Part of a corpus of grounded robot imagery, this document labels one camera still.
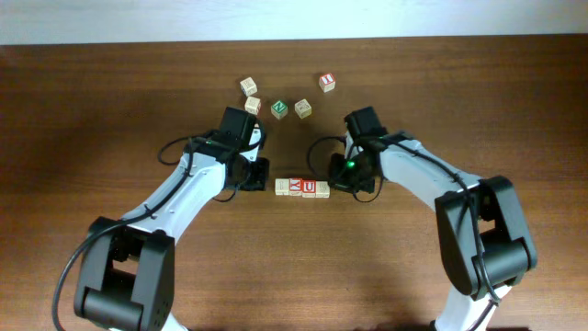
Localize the wooden block red letter E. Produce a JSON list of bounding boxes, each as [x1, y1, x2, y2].
[[315, 181, 330, 199]]

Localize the wooden block yellow number 2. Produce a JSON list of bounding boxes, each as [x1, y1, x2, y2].
[[294, 98, 312, 119]]

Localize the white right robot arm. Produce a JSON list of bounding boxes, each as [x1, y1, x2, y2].
[[342, 132, 537, 330]]

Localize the plain wooden picture block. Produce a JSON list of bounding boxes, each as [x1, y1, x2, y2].
[[244, 97, 262, 116]]

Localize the wooden block red letter U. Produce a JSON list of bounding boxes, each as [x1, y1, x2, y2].
[[302, 179, 316, 198]]

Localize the wooden block green letter N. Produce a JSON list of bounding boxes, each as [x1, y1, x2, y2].
[[270, 100, 288, 120]]

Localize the wooden block red letter I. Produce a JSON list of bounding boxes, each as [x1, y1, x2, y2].
[[319, 73, 336, 93]]

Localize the wooden block blue number 2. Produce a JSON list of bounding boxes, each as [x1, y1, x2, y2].
[[240, 77, 257, 97]]

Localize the wooden block blue number 5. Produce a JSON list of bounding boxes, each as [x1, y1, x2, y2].
[[275, 178, 289, 196]]

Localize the wooden block red letter Y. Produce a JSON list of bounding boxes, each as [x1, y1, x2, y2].
[[288, 178, 303, 196]]

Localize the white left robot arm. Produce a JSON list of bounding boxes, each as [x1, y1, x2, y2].
[[72, 131, 267, 330]]

